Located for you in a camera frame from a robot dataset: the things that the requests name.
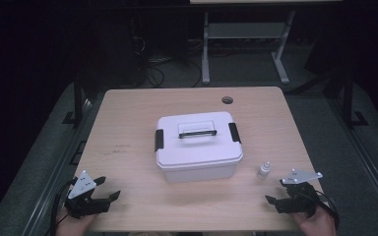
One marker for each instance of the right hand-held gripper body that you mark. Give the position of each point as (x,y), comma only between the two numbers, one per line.
(300,193)

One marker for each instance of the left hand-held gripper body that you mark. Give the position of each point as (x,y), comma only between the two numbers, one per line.
(82,201)

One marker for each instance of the small white dropper bottle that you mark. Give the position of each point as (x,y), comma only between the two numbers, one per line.
(264,170)

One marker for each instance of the white storage box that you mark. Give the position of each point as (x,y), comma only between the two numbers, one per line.
(200,172)

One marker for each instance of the person's left hand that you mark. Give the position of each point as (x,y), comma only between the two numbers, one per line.
(75,226)

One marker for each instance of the person's right hand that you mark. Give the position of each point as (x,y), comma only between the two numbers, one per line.
(318,224)

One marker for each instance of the grey metal stand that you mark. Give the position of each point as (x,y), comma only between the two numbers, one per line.
(246,31)

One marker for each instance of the aluminium floor rail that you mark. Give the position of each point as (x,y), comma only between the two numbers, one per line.
(364,157)
(55,170)

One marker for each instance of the black metal post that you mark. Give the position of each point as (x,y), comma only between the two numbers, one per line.
(77,98)
(347,98)

